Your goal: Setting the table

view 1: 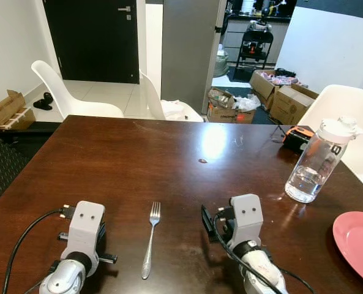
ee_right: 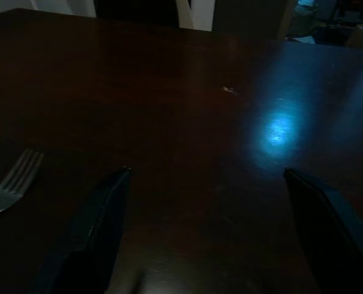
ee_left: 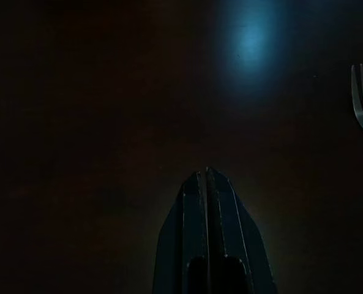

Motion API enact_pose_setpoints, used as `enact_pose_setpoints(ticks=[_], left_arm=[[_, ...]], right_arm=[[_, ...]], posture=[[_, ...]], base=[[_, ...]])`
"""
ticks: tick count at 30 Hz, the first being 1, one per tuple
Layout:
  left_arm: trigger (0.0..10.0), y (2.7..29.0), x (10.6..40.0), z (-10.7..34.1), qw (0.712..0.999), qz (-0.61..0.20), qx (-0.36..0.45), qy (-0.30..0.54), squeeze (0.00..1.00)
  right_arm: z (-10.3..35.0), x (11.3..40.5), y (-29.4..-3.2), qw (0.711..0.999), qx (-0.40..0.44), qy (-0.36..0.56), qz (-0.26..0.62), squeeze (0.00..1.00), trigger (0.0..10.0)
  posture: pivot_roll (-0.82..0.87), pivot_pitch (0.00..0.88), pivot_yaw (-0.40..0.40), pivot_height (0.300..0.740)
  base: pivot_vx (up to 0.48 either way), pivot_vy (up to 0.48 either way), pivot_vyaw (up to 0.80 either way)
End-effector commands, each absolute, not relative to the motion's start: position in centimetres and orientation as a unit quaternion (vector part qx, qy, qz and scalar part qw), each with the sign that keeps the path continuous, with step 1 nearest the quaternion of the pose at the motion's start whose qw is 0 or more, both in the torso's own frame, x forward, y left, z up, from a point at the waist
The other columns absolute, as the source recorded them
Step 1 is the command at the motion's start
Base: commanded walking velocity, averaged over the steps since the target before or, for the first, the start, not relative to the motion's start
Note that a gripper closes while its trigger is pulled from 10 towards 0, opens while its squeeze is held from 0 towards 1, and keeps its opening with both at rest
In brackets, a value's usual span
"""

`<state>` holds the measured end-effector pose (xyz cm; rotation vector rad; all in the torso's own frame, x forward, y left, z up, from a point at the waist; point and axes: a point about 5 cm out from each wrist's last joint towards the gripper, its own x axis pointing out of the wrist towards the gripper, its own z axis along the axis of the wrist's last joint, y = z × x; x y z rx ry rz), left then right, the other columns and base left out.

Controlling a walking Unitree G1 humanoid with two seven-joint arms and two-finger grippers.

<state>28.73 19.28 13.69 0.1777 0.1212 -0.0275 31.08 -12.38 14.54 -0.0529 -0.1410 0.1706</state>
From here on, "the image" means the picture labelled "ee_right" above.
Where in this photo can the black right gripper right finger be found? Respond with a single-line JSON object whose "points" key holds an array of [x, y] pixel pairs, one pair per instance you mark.
{"points": [[331, 232]]}

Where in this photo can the silver metal fork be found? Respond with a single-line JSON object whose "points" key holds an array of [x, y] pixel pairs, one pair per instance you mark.
{"points": [[3, 196]]}

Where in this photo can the white chair back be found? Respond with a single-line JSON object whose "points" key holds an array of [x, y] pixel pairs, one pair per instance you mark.
{"points": [[186, 12]]}

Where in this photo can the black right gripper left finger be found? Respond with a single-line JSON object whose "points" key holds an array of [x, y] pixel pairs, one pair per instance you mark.
{"points": [[89, 232]]}

